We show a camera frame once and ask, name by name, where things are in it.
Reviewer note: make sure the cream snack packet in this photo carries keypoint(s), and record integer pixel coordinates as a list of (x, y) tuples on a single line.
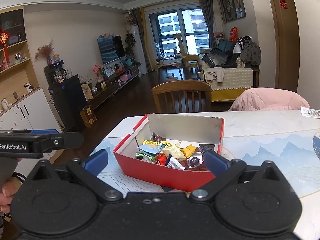
[(173, 152)]

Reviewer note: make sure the yellow green snack packet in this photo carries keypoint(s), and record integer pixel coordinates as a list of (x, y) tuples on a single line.
[(165, 144)]

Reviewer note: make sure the white carton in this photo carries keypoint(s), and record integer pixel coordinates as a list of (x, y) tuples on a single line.
[(86, 92)]

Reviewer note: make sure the dark foil snack packet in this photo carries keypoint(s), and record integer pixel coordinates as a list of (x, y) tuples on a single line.
[(206, 147)]

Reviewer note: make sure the television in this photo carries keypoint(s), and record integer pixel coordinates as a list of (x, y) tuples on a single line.
[(111, 50)]

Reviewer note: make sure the white kettle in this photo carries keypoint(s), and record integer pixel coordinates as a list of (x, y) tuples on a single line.
[(4, 104)]

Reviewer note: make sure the small brown snack packet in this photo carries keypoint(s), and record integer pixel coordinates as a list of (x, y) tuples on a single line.
[(157, 137)]

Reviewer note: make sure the wooden coffee table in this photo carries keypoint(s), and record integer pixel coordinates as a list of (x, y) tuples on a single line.
[(170, 65)]

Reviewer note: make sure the blue white snack packet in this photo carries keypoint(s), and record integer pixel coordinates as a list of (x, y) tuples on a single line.
[(175, 163)]

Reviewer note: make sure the window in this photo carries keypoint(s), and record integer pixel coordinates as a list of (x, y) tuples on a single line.
[(175, 30)]

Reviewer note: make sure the red bag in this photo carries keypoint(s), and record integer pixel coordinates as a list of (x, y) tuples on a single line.
[(233, 33)]

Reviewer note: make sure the dark tv cabinet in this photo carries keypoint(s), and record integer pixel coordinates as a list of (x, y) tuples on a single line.
[(110, 90)]

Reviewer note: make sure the yellow chair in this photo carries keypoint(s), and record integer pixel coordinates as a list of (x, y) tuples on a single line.
[(187, 55)]

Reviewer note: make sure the brown cardboard box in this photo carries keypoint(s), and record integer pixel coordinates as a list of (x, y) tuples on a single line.
[(88, 117)]

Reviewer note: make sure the pile of clothes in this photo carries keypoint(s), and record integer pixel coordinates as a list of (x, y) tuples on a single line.
[(250, 52)]

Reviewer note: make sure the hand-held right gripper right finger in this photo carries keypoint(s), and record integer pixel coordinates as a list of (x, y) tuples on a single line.
[(217, 163)]

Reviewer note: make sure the white tower air conditioner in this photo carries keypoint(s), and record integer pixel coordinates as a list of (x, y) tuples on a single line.
[(138, 50)]

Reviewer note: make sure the wooden chair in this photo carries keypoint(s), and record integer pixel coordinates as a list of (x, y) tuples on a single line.
[(181, 90)]

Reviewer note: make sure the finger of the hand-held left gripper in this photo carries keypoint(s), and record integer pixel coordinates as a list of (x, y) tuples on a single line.
[(43, 131), (65, 141)]

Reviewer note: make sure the grey yellow curtain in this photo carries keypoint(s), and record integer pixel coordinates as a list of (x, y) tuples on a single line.
[(145, 42)]

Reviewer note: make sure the sofa with cream cover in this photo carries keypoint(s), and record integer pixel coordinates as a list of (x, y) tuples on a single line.
[(232, 82)]

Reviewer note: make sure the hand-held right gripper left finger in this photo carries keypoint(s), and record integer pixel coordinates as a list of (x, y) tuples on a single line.
[(96, 162)]

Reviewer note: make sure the pink kettlebell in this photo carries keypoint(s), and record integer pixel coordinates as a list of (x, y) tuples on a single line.
[(125, 77)]

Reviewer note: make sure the red cardboard box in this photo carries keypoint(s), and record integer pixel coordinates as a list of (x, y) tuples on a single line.
[(162, 177)]

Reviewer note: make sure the large red snack packet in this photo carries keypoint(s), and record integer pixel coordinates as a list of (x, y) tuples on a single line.
[(162, 159)]

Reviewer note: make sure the light blue cookie packet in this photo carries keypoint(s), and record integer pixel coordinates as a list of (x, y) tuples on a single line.
[(150, 150)]

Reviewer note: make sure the black coffee machine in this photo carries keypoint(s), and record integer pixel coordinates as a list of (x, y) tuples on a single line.
[(56, 71)]

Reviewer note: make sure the red door decoration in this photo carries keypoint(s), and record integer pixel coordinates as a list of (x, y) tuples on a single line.
[(283, 2)]

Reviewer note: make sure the brown cookie packet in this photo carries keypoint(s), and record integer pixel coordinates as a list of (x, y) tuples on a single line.
[(197, 170)]

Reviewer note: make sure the wooden door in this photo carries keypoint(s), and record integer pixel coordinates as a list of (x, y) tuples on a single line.
[(285, 42)]

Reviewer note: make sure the white printed packet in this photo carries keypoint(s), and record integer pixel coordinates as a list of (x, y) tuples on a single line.
[(311, 112)]

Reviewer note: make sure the green potted plant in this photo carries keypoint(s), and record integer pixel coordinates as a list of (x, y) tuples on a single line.
[(130, 42)]

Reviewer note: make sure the vase with dried flowers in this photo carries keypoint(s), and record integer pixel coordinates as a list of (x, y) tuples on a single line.
[(47, 55)]

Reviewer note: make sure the red knot ornament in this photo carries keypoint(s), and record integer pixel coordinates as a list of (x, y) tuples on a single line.
[(4, 40)]

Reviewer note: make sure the person's left hand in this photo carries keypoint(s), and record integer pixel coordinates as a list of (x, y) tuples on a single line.
[(10, 188)]

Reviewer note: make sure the wooden shelf with white cabinet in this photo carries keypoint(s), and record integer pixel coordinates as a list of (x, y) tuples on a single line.
[(30, 115)]

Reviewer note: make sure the pink jacket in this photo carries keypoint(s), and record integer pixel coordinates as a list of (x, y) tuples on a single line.
[(267, 100)]

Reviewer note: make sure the black cabinet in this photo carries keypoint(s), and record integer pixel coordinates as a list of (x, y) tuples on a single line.
[(70, 100)]

